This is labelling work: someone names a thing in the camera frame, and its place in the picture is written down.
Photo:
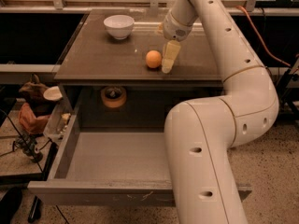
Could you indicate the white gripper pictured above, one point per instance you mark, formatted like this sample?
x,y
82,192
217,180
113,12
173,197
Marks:
x,y
175,28

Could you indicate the orange fruit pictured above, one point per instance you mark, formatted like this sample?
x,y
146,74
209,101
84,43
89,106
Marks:
x,y
153,59

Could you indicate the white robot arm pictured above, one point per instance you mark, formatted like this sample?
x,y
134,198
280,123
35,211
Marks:
x,y
199,132

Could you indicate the grey cabinet with top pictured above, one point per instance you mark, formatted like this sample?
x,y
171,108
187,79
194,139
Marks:
x,y
96,60

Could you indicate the open grey drawer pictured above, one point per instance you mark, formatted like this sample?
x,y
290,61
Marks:
x,y
108,166

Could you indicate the white ceramic bowl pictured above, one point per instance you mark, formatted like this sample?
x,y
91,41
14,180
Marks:
x,y
119,26

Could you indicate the tan tape roll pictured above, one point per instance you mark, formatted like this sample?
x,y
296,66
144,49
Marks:
x,y
113,96

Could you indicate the small white dish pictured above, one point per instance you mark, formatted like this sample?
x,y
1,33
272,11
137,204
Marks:
x,y
53,94

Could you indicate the black stand legs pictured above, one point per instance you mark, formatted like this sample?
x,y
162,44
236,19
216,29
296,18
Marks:
x,y
288,93

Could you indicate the clear plastic bin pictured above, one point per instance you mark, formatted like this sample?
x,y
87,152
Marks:
x,y
57,123

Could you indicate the brown and orange cloth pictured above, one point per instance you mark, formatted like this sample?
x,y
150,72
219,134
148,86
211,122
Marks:
x,y
35,112

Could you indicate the black clamp tool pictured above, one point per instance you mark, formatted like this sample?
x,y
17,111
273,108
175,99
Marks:
x,y
27,144

